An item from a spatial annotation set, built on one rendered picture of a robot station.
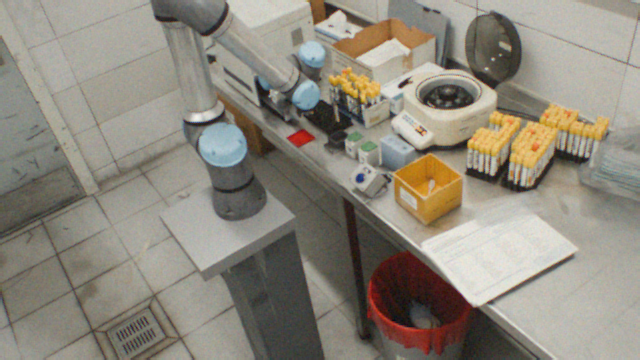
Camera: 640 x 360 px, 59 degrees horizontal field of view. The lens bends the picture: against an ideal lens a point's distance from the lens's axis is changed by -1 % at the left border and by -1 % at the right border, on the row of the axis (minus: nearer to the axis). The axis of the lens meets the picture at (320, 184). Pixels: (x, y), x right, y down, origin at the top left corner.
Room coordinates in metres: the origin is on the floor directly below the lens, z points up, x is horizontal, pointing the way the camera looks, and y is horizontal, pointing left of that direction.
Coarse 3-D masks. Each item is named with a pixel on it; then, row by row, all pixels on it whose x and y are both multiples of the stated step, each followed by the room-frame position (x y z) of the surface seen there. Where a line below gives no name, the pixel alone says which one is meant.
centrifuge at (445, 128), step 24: (456, 72) 1.56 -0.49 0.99; (408, 96) 1.47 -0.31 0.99; (480, 96) 1.39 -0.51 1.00; (408, 120) 1.43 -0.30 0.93; (432, 120) 1.34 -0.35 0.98; (456, 120) 1.32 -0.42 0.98; (480, 120) 1.35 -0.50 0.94; (408, 144) 1.37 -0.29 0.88; (432, 144) 1.33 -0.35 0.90; (456, 144) 1.32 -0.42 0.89
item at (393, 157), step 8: (392, 136) 1.30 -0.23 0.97; (384, 144) 1.28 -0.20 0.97; (392, 144) 1.27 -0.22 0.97; (400, 144) 1.26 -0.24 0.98; (384, 152) 1.29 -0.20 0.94; (392, 152) 1.25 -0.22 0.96; (400, 152) 1.23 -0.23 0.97; (408, 152) 1.22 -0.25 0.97; (384, 160) 1.29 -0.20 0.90; (392, 160) 1.26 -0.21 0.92; (400, 160) 1.23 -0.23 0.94; (408, 160) 1.22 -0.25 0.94; (384, 168) 1.28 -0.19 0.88; (392, 168) 1.26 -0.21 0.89; (392, 176) 1.24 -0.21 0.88
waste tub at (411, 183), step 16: (416, 160) 1.18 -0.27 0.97; (432, 160) 1.19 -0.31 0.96; (400, 176) 1.15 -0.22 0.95; (416, 176) 1.17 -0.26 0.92; (432, 176) 1.19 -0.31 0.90; (448, 176) 1.13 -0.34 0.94; (400, 192) 1.12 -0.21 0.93; (416, 192) 1.05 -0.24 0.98; (432, 192) 1.14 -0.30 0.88; (448, 192) 1.06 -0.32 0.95; (416, 208) 1.06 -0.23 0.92; (432, 208) 1.04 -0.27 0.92; (448, 208) 1.06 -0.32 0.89
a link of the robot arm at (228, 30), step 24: (168, 0) 1.21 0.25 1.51; (192, 0) 1.20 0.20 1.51; (216, 0) 1.22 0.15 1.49; (192, 24) 1.20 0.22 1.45; (216, 24) 1.20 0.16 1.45; (240, 24) 1.24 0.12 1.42; (240, 48) 1.22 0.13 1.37; (264, 48) 1.25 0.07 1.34; (264, 72) 1.24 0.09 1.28; (288, 72) 1.26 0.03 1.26; (288, 96) 1.27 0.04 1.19; (312, 96) 1.26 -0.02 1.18
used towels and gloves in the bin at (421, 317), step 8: (408, 304) 1.26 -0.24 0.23; (416, 304) 1.26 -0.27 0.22; (408, 312) 1.24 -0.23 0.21; (416, 312) 1.23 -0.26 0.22; (424, 312) 1.22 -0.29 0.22; (408, 320) 1.21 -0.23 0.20; (416, 320) 1.20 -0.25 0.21; (424, 320) 1.19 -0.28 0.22; (432, 320) 1.19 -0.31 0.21; (416, 328) 1.15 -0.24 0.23; (424, 328) 1.15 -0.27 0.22
